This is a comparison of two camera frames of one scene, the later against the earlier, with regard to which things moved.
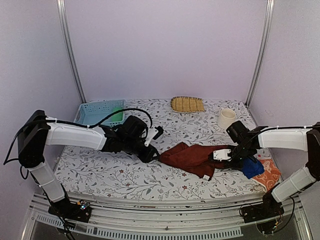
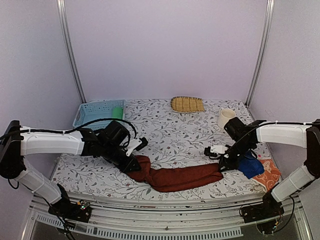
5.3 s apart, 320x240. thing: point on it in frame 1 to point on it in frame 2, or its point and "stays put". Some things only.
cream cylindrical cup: [227, 117] stays put
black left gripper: [148, 157] to [126, 167]
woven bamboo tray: [185, 104] stays put
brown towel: [195, 158] to [170, 179]
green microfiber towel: [117, 116] stays put
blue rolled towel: [250, 169] stays put
